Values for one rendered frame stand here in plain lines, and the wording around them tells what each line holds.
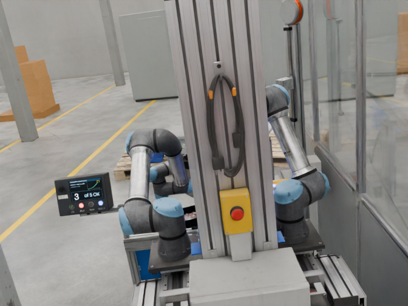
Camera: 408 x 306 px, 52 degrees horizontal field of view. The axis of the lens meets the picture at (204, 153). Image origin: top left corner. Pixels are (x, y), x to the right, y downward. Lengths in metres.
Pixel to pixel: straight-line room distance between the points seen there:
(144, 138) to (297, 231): 0.80
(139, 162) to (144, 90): 8.09
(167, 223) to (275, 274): 0.57
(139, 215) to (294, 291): 0.73
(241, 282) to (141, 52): 8.76
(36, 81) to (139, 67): 2.32
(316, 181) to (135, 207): 0.76
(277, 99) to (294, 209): 0.47
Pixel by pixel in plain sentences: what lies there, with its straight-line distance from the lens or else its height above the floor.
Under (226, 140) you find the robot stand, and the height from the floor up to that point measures 1.61.
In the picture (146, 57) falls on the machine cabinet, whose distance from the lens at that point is 9.80.
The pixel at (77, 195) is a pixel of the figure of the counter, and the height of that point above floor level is 1.17.
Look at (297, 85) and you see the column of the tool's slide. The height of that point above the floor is 1.42.
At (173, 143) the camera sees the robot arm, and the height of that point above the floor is 1.40.
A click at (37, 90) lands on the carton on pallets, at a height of 0.61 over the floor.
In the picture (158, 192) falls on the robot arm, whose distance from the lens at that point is 2.30.
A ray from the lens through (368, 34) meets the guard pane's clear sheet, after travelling 1.99.
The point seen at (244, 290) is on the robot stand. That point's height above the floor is 1.23.
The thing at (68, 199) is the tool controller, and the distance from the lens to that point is 2.27.
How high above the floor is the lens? 2.01
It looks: 20 degrees down
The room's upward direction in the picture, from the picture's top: 8 degrees counter-clockwise
